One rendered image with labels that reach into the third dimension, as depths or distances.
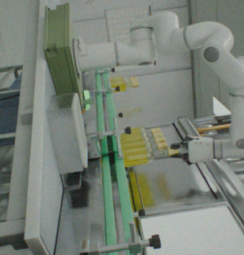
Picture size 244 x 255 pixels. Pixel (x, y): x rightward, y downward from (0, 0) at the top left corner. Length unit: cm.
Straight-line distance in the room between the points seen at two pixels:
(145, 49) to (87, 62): 23
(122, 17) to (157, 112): 206
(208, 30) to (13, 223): 89
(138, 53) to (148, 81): 614
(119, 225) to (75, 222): 12
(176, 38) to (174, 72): 625
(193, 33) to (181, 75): 631
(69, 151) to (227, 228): 57
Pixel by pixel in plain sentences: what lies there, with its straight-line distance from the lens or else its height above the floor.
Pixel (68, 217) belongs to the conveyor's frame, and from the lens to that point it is 111.
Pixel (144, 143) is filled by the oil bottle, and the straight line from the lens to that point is 155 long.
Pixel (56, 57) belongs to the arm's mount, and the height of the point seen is 79.
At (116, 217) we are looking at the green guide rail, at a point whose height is 92.
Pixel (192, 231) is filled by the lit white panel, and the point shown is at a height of 115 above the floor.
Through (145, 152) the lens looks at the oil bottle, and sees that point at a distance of 148.
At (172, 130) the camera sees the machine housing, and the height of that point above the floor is 128.
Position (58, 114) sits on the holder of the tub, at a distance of 114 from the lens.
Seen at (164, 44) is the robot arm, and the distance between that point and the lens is 139.
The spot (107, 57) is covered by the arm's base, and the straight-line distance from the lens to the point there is 142.
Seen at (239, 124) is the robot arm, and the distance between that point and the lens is 138.
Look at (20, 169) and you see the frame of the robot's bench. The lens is 106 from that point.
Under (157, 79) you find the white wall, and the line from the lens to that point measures 758.
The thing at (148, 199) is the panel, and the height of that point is 104.
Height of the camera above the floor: 95
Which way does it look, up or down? 2 degrees up
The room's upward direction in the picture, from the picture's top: 82 degrees clockwise
